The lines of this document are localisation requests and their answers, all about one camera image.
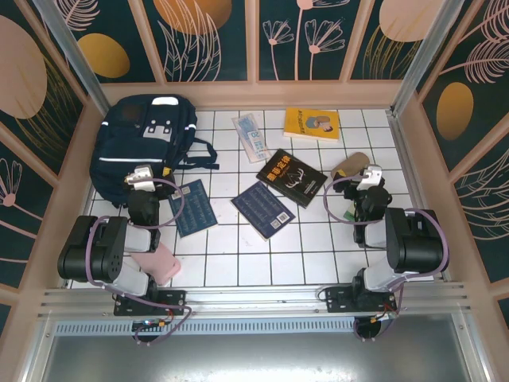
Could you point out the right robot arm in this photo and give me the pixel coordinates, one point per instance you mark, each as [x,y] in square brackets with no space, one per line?
[413,238]

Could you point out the right small circuit board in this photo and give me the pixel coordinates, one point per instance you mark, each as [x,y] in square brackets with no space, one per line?
[383,316]

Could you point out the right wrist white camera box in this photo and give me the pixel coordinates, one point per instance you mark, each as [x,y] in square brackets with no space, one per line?
[370,175]

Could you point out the left aluminium corner post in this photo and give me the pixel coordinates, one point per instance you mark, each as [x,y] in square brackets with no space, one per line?
[72,55]

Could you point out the blue notebook with QR labels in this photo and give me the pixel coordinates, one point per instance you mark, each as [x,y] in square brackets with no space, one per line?
[262,209]
[195,211]

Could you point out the aluminium corner post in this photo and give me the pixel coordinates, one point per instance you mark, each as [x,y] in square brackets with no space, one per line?
[431,55]
[72,55]

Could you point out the right aluminium corner post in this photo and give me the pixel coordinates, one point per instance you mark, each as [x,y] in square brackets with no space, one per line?
[431,55]

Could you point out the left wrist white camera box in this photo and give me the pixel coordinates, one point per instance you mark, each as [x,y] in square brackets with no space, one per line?
[141,177]

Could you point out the left small circuit board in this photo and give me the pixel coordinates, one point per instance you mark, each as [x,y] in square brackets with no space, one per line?
[151,323]

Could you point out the brown cylindrical pencil case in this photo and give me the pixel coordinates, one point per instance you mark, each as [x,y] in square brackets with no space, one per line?
[352,162]

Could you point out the clear packet printed 20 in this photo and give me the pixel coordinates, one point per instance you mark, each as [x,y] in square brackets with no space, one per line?
[250,135]

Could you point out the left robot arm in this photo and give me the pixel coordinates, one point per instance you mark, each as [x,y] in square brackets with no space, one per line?
[87,246]

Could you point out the grey metal sheet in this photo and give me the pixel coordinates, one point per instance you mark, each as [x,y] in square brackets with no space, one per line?
[254,358]

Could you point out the yellow paperback book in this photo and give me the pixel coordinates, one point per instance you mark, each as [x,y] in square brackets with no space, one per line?
[310,123]

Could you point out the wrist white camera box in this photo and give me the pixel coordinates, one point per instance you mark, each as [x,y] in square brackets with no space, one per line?
[141,177]
[370,175]

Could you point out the pink soft pouch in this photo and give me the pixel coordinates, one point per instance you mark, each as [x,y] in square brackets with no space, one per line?
[165,264]

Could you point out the navy blue school backpack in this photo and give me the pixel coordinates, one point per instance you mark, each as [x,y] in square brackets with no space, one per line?
[131,147]

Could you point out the small circuit board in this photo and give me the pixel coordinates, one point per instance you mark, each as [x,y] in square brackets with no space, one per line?
[383,316]
[151,323]

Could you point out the long aluminium base rail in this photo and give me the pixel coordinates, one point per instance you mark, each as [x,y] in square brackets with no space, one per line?
[254,296]

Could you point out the black book with yellow title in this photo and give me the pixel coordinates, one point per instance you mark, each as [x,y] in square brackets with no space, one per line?
[290,175]

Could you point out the right aluminium side rail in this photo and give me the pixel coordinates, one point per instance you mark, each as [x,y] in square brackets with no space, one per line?
[401,143]

